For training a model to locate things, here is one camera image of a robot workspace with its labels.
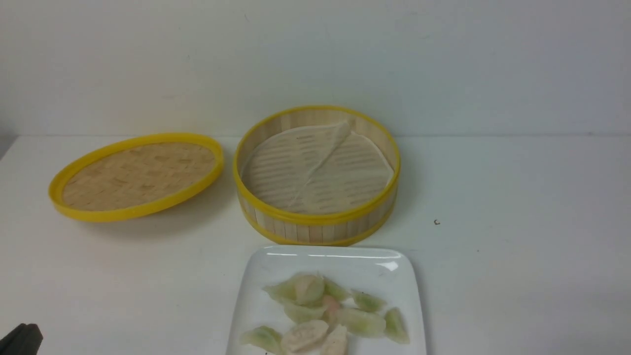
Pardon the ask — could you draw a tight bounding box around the green dumpling plate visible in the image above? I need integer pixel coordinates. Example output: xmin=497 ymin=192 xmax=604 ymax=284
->
xmin=350 ymin=289 xmax=387 ymax=313
xmin=282 ymin=301 xmax=327 ymax=324
xmin=262 ymin=279 xmax=296 ymax=303
xmin=323 ymin=277 xmax=350 ymax=303
xmin=239 ymin=326 xmax=285 ymax=355

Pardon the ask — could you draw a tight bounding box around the yellow rimmed bamboo steamer lid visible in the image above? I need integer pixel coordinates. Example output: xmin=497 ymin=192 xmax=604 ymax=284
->
xmin=48 ymin=133 xmax=224 ymax=223

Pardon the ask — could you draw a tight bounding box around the green dumpling plate top middle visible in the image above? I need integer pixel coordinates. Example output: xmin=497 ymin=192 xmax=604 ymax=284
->
xmin=323 ymin=277 xmax=350 ymax=303

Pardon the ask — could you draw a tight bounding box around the yellow rimmed bamboo steamer basket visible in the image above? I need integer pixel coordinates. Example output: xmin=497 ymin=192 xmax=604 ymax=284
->
xmin=232 ymin=106 xmax=401 ymax=246

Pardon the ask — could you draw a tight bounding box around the green dumpling plate top left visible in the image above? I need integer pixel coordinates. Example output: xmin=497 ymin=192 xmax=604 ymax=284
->
xmin=262 ymin=279 xmax=296 ymax=303

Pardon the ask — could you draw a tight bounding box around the green dumpling plate bottom left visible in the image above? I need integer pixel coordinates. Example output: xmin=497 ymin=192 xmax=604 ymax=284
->
xmin=239 ymin=326 xmax=285 ymax=355

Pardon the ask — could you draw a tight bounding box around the green dumpling plate right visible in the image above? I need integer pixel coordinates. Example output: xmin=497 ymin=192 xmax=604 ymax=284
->
xmin=350 ymin=289 xmax=387 ymax=313

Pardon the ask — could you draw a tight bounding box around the white square plate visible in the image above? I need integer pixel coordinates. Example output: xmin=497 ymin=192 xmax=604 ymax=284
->
xmin=226 ymin=245 xmax=428 ymax=355

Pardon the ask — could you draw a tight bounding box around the white steamer liner cloth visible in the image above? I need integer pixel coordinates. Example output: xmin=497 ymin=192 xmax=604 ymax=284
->
xmin=239 ymin=119 xmax=394 ymax=215

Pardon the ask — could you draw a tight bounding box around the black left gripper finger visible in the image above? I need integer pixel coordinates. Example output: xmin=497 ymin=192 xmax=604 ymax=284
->
xmin=0 ymin=323 xmax=43 ymax=355

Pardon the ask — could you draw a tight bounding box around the white dumpling plate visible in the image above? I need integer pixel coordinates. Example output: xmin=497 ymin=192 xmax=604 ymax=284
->
xmin=320 ymin=325 xmax=349 ymax=355
xmin=281 ymin=319 xmax=329 ymax=354

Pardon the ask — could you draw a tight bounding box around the green dumpling plate centre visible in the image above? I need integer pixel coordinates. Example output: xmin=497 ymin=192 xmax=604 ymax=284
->
xmin=282 ymin=301 xmax=327 ymax=324

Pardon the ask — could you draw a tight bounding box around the pink dumpling plate centre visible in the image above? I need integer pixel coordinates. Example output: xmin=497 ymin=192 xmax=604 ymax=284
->
xmin=322 ymin=294 xmax=341 ymax=321

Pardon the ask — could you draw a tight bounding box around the pale pink dumpling plate top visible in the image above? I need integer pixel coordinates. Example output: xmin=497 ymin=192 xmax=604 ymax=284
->
xmin=294 ymin=274 xmax=325 ymax=305

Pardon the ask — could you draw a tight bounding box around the white dumpling plate bottom right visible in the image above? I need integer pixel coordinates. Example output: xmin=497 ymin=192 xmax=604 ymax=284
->
xmin=320 ymin=325 xmax=349 ymax=355

